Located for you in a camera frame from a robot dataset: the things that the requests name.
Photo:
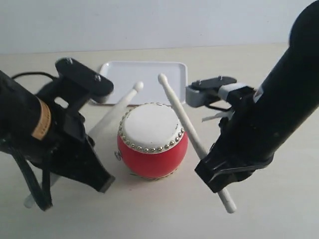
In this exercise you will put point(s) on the white wooden drumstick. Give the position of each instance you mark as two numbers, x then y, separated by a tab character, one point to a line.
193	136
97	129

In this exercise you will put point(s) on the red small drum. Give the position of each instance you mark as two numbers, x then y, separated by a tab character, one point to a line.
151	141

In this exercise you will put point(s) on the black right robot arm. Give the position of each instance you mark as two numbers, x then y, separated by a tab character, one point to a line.
260	120

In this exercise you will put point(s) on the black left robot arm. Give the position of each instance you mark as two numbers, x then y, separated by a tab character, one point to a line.
47	130

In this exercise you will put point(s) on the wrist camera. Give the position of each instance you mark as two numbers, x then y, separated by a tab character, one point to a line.
85	77
205	92

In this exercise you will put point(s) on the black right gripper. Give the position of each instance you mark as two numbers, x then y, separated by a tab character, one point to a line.
233	157

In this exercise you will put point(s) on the white rectangular tray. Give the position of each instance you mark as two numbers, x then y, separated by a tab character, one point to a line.
124	74

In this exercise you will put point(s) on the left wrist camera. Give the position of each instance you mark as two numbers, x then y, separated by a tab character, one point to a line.
85	77

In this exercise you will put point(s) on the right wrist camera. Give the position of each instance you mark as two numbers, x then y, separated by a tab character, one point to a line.
205	92

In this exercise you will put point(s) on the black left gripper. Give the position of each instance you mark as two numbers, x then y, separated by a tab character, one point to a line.
73	155

